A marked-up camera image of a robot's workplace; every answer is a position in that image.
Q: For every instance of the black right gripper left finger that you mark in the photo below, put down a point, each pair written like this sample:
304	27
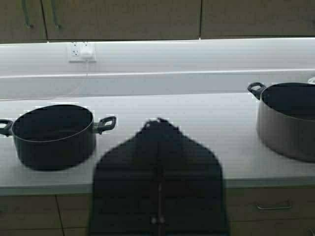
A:
125	189

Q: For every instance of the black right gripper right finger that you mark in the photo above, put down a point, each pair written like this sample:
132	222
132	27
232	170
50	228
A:
192	200

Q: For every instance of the black cooking pot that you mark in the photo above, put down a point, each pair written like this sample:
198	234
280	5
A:
55	137

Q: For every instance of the grey cooking pot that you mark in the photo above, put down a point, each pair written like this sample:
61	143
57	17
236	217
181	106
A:
286	118

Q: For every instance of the right wooden drawer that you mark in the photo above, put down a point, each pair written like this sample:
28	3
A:
277	211

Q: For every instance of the right drawer metal handle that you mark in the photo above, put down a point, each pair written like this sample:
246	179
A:
274	206

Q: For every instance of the white wall outlet plate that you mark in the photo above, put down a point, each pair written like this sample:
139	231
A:
81	52

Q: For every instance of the right upper door handle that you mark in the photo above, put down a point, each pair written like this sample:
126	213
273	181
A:
54	15

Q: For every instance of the door handle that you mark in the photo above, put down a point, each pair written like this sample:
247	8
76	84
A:
26	16
54	15

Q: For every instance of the left upper door handle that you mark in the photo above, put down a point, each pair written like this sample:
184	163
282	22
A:
26	16

